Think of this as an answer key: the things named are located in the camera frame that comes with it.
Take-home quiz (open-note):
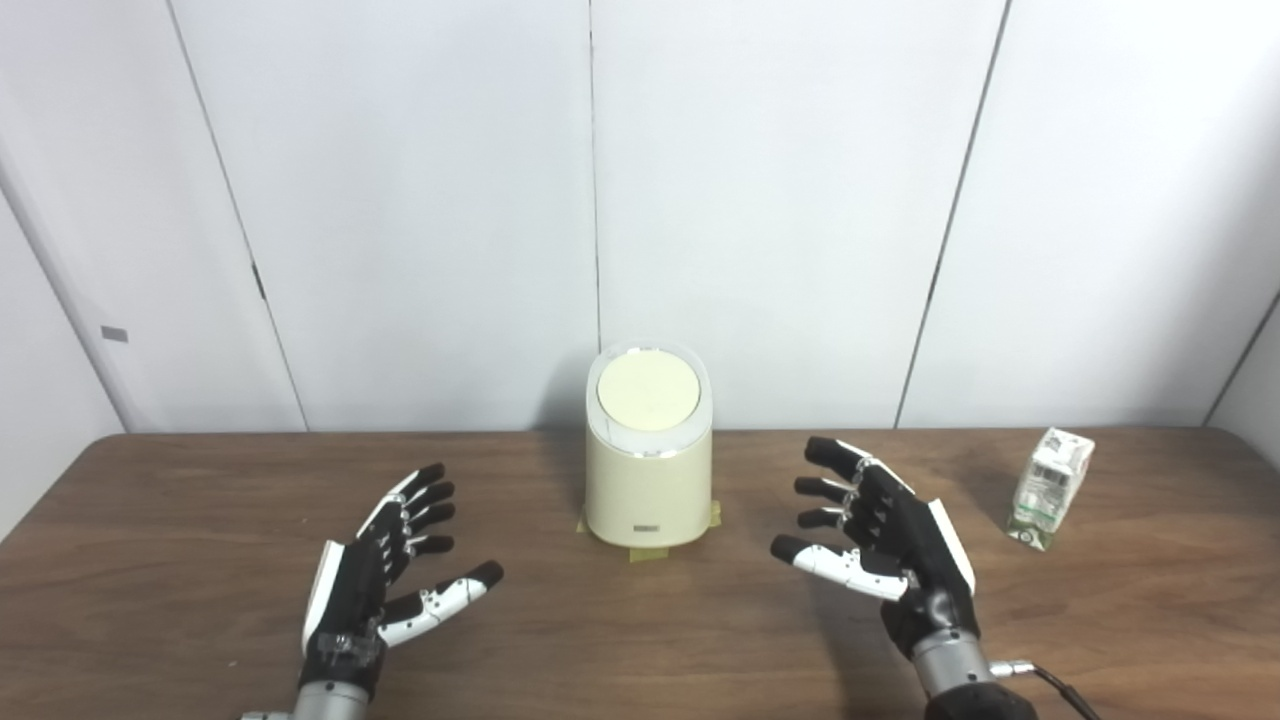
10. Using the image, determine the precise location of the white green milk carton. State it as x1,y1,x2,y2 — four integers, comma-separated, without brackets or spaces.
1006,427,1096,552

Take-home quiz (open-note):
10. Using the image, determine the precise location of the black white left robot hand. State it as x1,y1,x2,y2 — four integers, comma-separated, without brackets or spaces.
300,462,505,701

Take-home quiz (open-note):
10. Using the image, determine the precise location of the cream round bin lid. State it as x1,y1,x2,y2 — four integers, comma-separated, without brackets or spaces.
597,348,699,433

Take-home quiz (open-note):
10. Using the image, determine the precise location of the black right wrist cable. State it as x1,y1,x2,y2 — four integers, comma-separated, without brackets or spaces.
990,658,1101,720

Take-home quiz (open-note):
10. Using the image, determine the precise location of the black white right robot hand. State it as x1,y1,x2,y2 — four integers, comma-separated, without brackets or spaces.
770,436,981,661

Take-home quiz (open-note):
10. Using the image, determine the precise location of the cream-colored round bin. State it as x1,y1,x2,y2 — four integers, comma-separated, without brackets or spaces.
584,341,715,549

